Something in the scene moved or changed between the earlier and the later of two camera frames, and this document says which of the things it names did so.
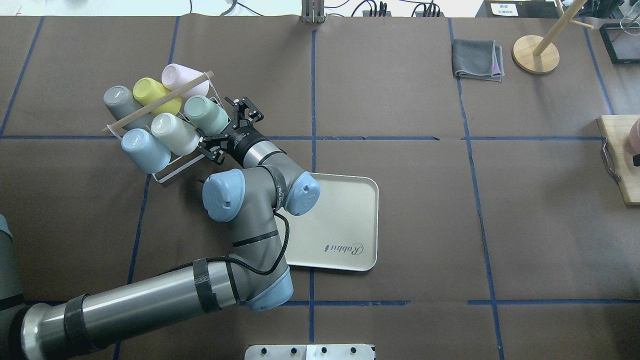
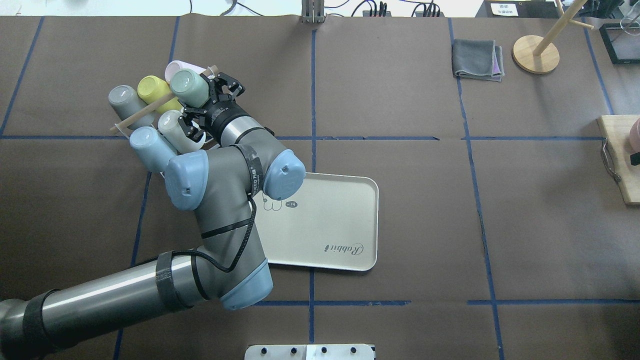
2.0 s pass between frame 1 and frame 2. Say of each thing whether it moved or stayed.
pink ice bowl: stayed
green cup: moved
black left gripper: moved
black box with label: stayed
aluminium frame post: stayed
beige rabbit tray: stayed
